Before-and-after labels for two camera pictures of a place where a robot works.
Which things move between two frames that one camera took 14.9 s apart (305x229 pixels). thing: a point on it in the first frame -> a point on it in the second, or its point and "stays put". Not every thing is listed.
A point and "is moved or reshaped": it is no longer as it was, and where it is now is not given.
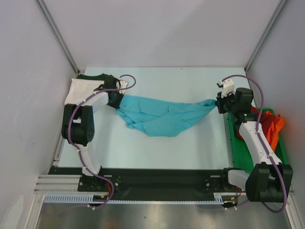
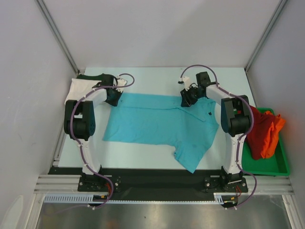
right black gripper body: [220, 105] -> [187, 99]
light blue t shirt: [161, 118] is moved or reshaped
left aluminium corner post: [55, 28] stays put
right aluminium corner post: [280, 6] stays put
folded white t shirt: [80, 88] stays put
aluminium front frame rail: [69, 183] stays put
